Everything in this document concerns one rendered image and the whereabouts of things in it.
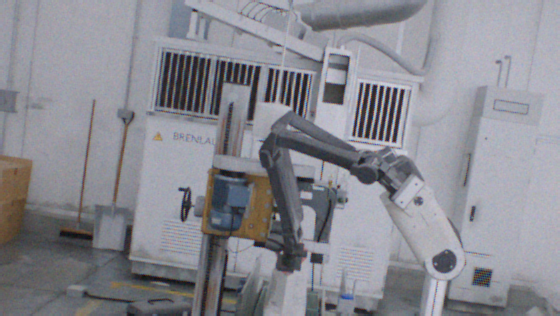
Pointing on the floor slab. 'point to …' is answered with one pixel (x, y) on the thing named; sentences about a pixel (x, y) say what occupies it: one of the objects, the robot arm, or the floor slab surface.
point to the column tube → (218, 169)
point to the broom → (81, 202)
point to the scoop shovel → (109, 231)
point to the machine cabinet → (176, 263)
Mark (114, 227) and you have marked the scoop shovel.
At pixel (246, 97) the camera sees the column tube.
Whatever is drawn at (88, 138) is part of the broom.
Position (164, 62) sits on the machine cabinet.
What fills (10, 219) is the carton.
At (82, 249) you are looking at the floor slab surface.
